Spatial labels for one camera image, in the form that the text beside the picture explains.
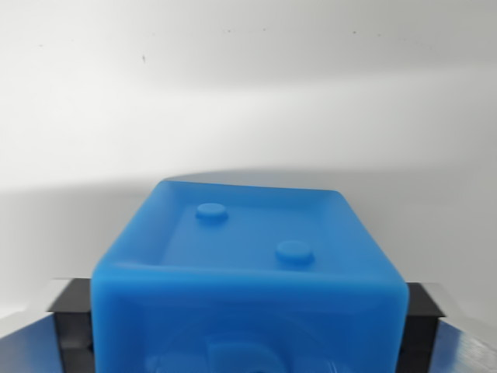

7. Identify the blue cube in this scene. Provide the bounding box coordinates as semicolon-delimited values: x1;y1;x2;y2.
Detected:
89;179;410;373

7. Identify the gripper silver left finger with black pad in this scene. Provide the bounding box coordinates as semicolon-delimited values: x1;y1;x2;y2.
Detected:
0;277;95;373

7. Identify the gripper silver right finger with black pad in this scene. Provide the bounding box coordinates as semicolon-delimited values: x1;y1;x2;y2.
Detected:
401;282;497;373

